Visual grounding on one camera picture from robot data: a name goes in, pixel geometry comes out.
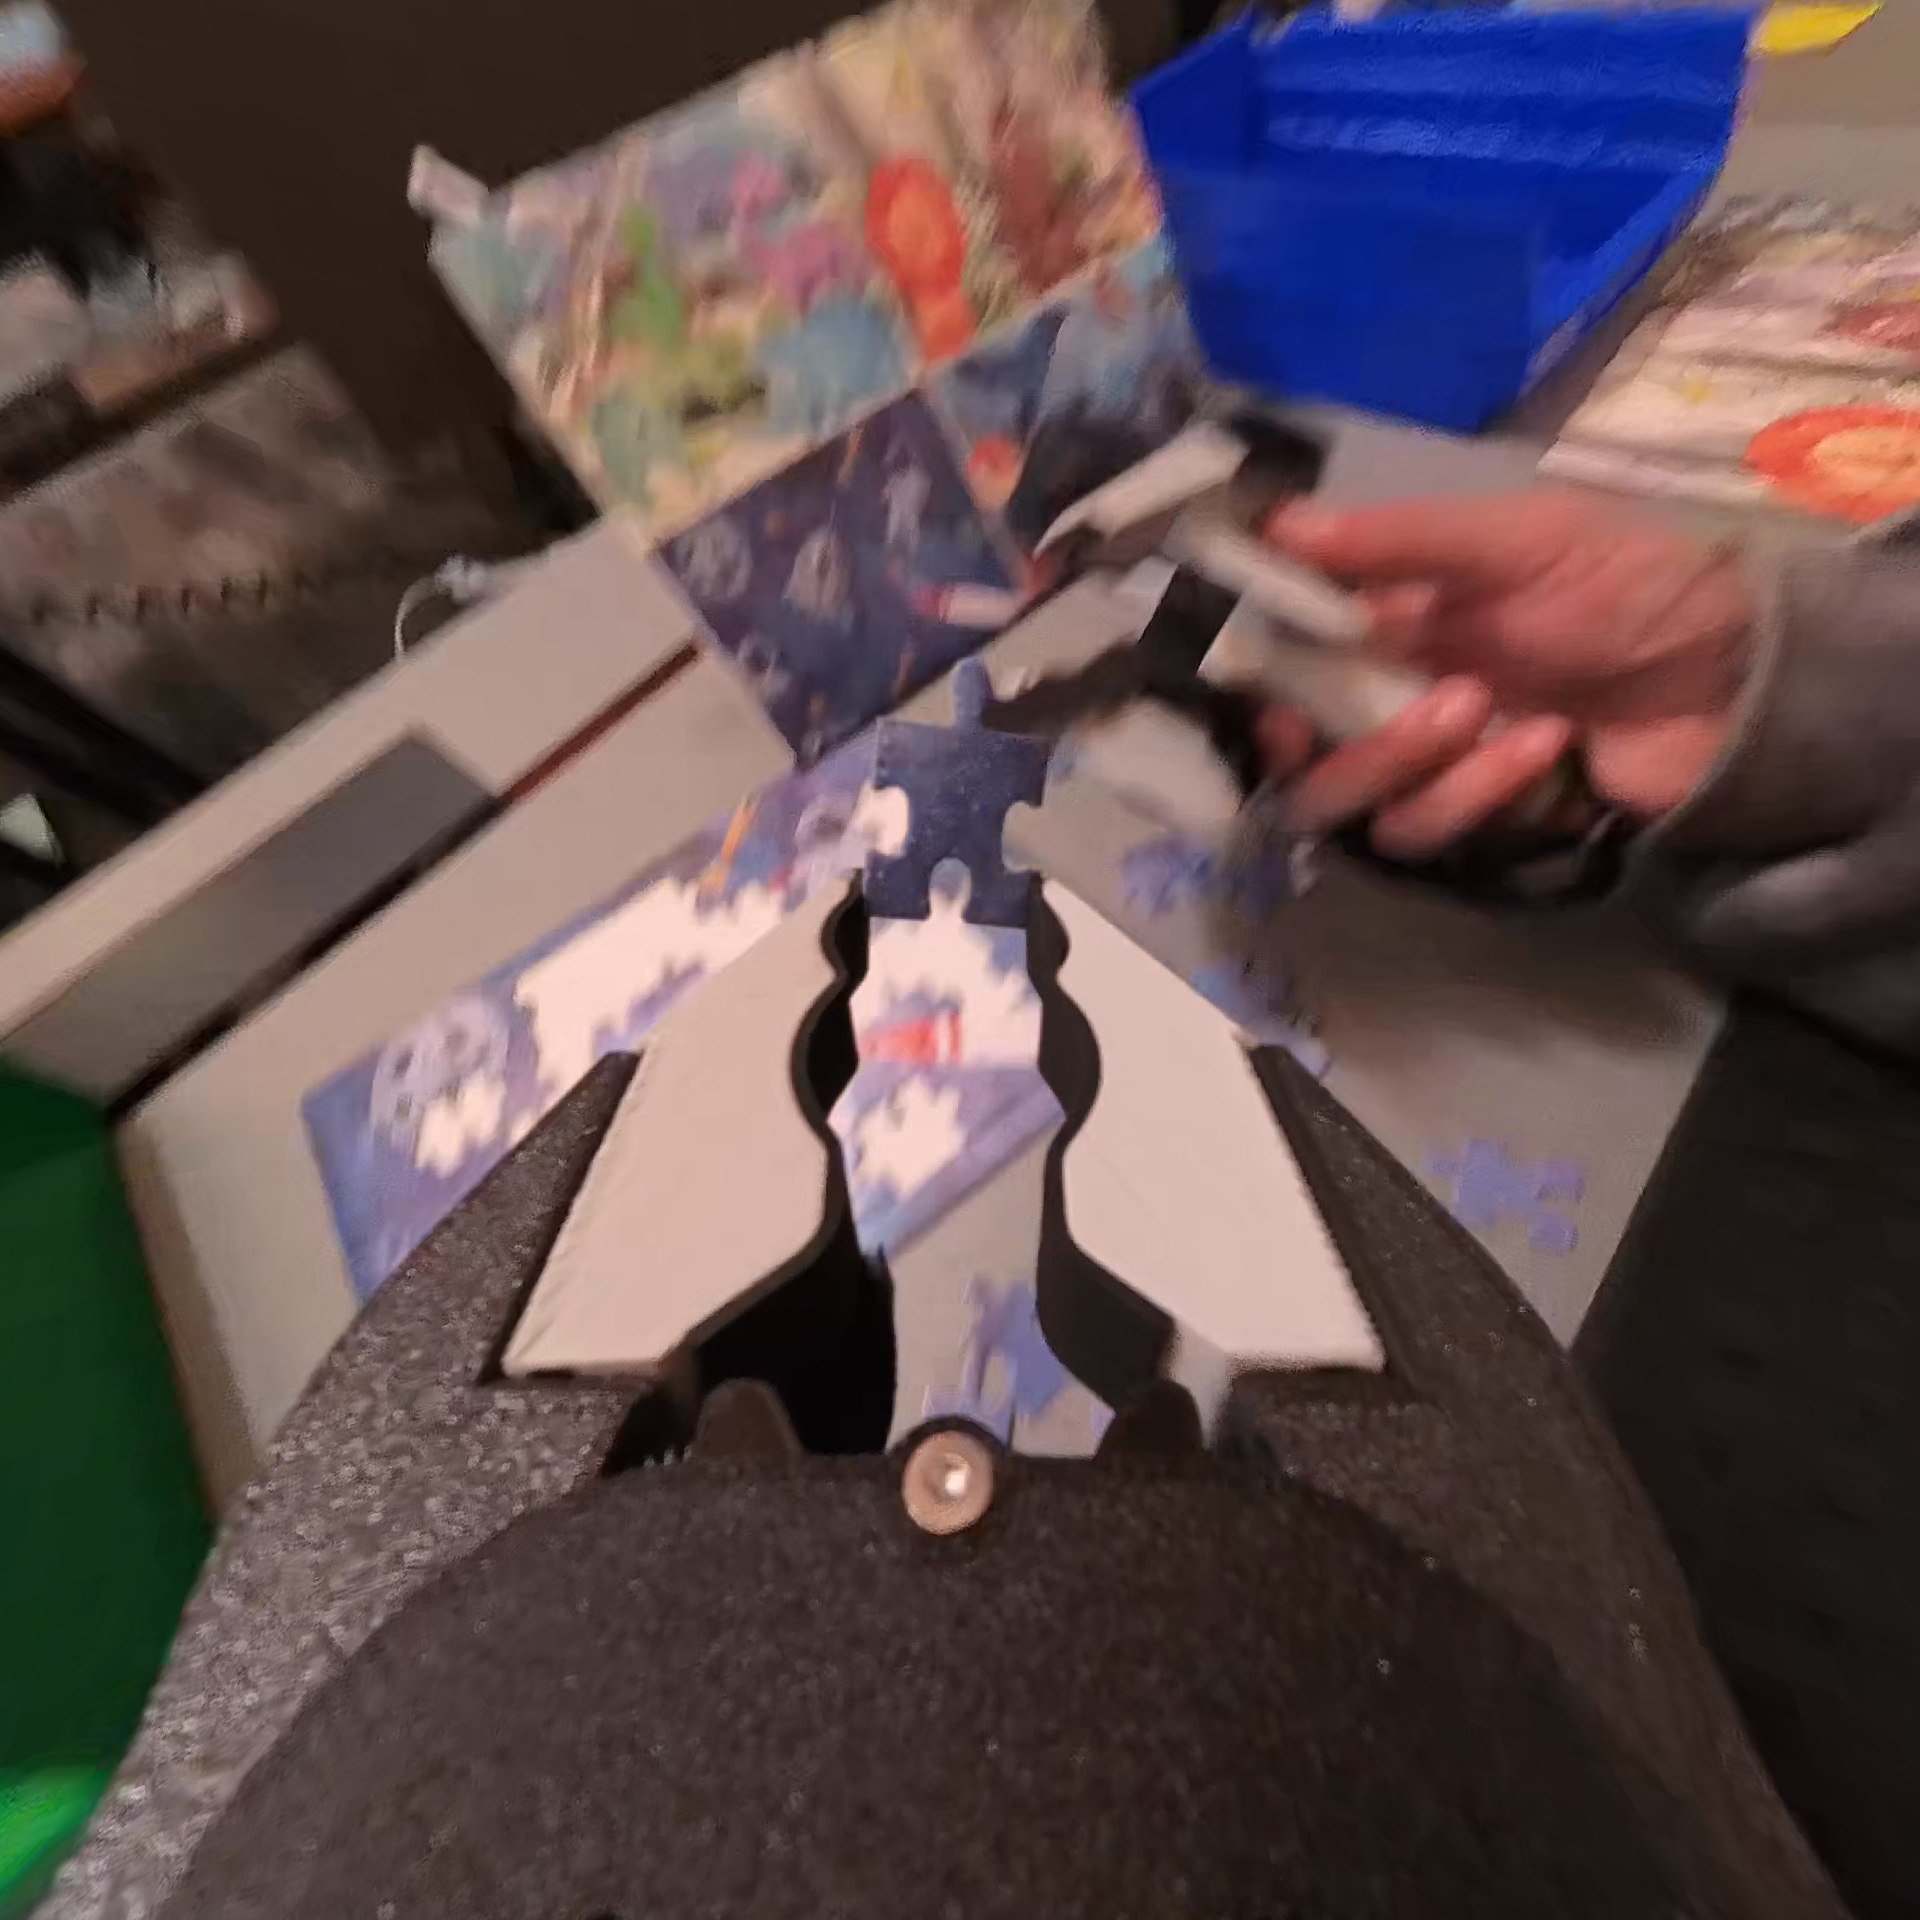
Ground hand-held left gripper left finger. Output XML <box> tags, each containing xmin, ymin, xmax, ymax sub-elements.
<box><xmin>500</xmin><ymin>876</ymin><xmax>903</xmax><ymax>1454</ymax></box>

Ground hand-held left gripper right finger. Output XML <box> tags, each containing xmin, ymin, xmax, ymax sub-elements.
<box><xmin>1029</xmin><ymin>876</ymin><xmax>1388</xmax><ymax>1454</ymax></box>

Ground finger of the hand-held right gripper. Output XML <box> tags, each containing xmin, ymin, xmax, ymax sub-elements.
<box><xmin>1031</xmin><ymin>427</ymin><xmax>1252</xmax><ymax>568</ymax></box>

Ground space puzzle board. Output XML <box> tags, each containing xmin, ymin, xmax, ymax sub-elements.
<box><xmin>300</xmin><ymin>735</ymin><xmax>1082</xmax><ymax>1301</ymax></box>

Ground dark blue jigsaw puzzle piece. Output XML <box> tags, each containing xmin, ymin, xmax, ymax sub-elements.
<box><xmin>859</xmin><ymin>655</ymin><xmax>1055</xmax><ymax>926</ymax></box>

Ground puzzle pieces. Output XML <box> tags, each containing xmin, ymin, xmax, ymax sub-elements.
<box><xmin>959</xmin><ymin>826</ymin><xmax>1594</xmax><ymax>1412</ymax></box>

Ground person's right forearm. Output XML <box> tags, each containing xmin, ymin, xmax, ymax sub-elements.
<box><xmin>1619</xmin><ymin>515</ymin><xmax>1920</xmax><ymax>1057</ymax></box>

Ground grey desk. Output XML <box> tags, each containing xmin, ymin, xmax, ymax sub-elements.
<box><xmin>0</xmin><ymin>510</ymin><xmax>1920</xmax><ymax>1503</ymax></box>

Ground person's right hand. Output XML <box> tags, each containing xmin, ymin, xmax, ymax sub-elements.
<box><xmin>1257</xmin><ymin>492</ymin><xmax>1759</xmax><ymax>860</ymax></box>

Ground illustrated puzzle box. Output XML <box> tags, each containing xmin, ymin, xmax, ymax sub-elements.
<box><xmin>407</xmin><ymin>0</ymin><xmax>1223</xmax><ymax>758</ymax></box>

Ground blue plastic bin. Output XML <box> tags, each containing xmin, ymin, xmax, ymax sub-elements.
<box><xmin>1130</xmin><ymin>0</ymin><xmax>1759</xmax><ymax>437</ymax></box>

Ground dark grey flat panel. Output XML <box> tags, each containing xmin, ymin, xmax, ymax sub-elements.
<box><xmin>0</xmin><ymin>733</ymin><xmax>500</xmax><ymax>1053</ymax></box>

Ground green plastic bin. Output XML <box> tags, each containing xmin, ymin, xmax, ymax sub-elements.
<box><xmin>0</xmin><ymin>1057</ymin><xmax>217</xmax><ymax>1920</ymax></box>

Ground lion puzzle board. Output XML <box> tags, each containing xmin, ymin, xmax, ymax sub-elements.
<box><xmin>1545</xmin><ymin>202</ymin><xmax>1920</xmax><ymax>529</ymax></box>

